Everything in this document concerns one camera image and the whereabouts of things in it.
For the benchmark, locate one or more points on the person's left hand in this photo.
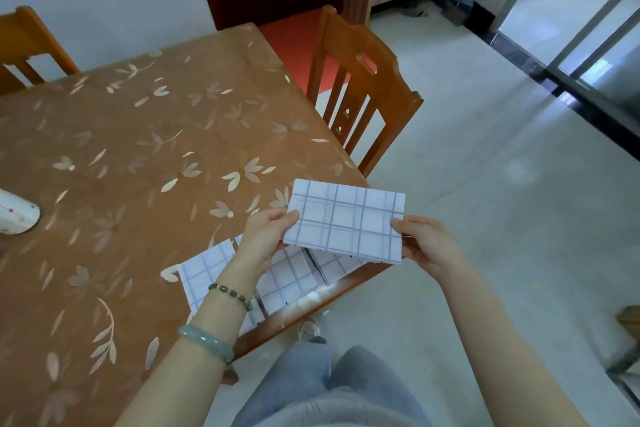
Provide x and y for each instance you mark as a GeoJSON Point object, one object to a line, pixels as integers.
{"type": "Point", "coordinates": [262, 241]}

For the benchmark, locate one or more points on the person's right hand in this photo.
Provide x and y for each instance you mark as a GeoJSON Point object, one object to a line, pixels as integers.
{"type": "Point", "coordinates": [432, 246]}

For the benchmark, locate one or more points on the white black-grid napkin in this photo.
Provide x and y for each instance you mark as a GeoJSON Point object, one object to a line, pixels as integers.
{"type": "Point", "coordinates": [205, 271]}
{"type": "Point", "coordinates": [345, 221]}
{"type": "Point", "coordinates": [290, 276]}
{"type": "Point", "coordinates": [335, 266]}

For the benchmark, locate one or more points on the person's left forearm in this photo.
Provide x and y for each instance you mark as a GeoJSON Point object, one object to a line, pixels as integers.
{"type": "Point", "coordinates": [190, 366]}

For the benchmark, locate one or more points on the person's right forearm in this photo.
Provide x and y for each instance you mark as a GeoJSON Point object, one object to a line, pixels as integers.
{"type": "Point", "coordinates": [505, 356]}

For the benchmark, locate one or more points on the person's grey trousers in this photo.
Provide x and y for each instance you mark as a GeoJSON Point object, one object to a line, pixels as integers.
{"type": "Point", "coordinates": [300, 371]}

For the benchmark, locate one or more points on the person's grey shirt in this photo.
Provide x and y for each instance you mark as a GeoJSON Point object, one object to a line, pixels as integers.
{"type": "Point", "coordinates": [350, 411]}

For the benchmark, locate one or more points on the white shoe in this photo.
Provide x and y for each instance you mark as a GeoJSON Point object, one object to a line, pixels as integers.
{"type": "Point", "coordinates": [309, 329]}

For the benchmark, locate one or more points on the pale jade bangle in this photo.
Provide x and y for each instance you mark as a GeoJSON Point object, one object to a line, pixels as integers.
{"type": "Point", "coordinates": [207, 344]}

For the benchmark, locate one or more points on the brown floral wooden table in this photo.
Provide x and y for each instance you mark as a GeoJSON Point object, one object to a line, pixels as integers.
{"type": "Point", "coordinates": [150, 141]}

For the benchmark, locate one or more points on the red floor mat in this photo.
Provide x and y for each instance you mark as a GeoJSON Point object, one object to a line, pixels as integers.
{"type": "Point", "coordinates": [290, 41]}

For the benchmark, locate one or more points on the cream bottle with pink lid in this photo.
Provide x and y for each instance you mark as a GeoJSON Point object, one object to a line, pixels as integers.
{"type": "Point", "coordinates": [17, 214]}

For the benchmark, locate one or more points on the grey metal door frame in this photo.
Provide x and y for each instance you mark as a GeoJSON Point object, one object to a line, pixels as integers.
{"type": "Point", "coordinates": [595, 16]}

